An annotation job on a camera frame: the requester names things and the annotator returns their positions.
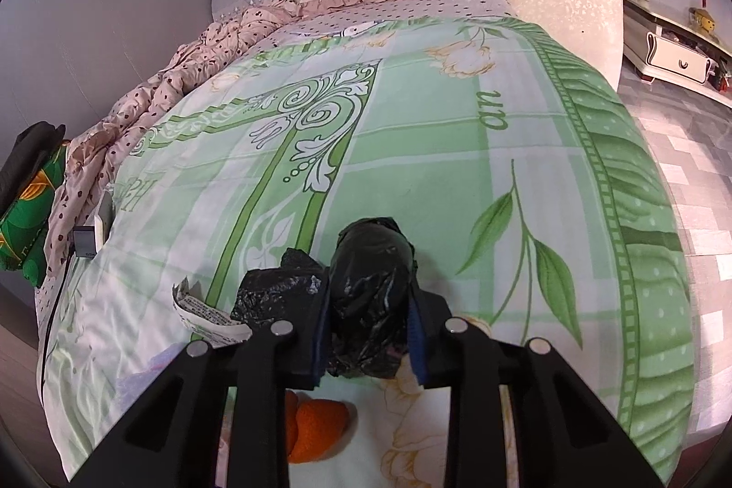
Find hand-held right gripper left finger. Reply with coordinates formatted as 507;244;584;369
69;288;334;488

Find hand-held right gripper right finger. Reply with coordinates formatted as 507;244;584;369
406;288;668;488

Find black plastic bag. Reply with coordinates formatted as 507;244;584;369
325;217;420;381
231;248;331;333

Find orange peel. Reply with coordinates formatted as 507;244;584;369
285;390;351;465

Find white printed paper wrapper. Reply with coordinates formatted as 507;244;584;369
172;278;253;349

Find green floral blanket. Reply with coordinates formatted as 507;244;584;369
34;15;697;488

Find black power adapter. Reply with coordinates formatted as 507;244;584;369
71;227;98;261

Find pink dotted duvet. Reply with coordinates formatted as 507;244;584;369
46;0;305;290

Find green folded quilt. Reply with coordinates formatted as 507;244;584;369
0;139;70;289

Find dark folded clothes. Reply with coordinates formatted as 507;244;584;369
0;121;67;215

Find white nightstand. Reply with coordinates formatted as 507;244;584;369
483;0;624;92

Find white television cabinet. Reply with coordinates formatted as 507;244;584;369
623;0;732;93

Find yellow toy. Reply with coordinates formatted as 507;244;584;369
689;7;719;32

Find black cable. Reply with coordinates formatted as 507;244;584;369
34;253;76;354

